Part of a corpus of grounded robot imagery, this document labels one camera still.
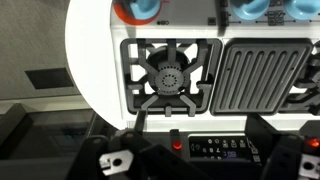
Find plain blue stove knob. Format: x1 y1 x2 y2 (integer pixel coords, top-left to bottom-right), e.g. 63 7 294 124
229 0 272 21
284 0 320 21

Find red lit stove button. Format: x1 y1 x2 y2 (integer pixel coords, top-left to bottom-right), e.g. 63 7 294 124
304 135 320 152
169 128 184 154

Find dark rectangular floor panel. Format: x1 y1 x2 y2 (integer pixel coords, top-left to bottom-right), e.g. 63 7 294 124
24 67 75 90

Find dark grey ribbed griddle plate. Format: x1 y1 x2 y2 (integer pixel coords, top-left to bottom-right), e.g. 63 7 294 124
209 37 314 117

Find black stove control display panel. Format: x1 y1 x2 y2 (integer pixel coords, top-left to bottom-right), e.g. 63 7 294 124
187 134 263 165

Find dark grey burner grate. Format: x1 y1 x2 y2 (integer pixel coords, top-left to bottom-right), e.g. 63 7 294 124
279 39 320 116
119 37 223 118

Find grey toy kitchen stove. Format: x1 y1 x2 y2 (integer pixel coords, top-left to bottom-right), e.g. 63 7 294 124
111 0 320 180

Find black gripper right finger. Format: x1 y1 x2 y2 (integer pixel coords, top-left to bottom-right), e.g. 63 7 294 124
259 133 320 180

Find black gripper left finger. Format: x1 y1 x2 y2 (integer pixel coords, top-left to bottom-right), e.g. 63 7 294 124
66 134 135 180

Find blue knob with red ring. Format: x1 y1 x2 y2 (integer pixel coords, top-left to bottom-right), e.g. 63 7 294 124
112 0 168 26

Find black box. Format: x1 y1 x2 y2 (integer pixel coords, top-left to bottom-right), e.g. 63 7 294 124
0 102 101 162

